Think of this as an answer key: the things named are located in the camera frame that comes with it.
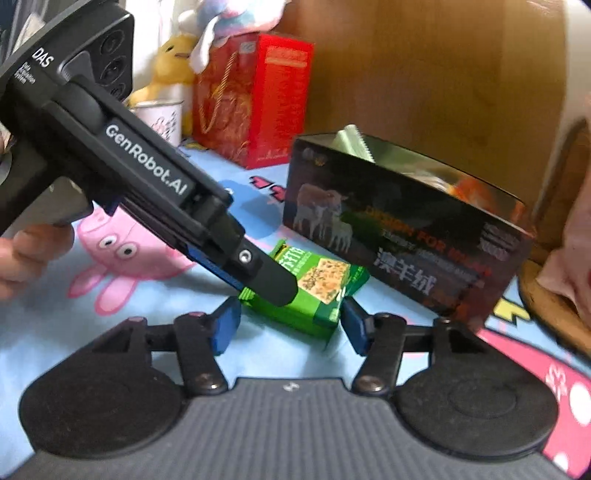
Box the yellow plush duck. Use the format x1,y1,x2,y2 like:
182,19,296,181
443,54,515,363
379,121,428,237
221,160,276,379
128,33,200,136

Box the red gift bag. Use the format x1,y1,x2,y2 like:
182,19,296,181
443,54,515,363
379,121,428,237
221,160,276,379
191,33,315,170

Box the pastel plush toy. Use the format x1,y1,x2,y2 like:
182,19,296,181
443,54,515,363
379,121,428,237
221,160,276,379
178,0,291,73

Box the white printed mug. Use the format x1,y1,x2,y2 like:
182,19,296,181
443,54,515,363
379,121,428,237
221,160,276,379
130,100,184,148

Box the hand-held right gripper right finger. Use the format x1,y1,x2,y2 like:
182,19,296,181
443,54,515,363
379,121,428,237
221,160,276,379
342,296,492,395

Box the wooden headboard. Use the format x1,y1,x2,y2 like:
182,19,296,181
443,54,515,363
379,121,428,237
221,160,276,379
277,0,571,195

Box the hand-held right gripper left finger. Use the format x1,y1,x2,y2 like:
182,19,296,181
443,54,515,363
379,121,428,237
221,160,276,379
92,298,242,395

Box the green snack packet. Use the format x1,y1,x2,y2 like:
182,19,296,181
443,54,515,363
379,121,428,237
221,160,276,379
238,239,371,341

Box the printed blanket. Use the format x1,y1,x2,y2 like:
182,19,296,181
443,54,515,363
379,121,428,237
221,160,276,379
0,136,591,480

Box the wooden stool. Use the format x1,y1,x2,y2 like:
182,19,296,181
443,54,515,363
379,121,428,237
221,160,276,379
518,262,591,358

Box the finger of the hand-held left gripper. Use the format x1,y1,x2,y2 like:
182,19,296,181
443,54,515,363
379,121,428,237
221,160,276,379
185,240,299,308

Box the dark cardboard box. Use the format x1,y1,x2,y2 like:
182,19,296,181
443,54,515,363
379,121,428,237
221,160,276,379
281,130,535,332

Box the light green packet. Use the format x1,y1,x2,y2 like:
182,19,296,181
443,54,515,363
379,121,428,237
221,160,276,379
335,124,376,163

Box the person's left hand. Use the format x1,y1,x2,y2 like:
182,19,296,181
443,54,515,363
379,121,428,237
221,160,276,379
0,223,75,302

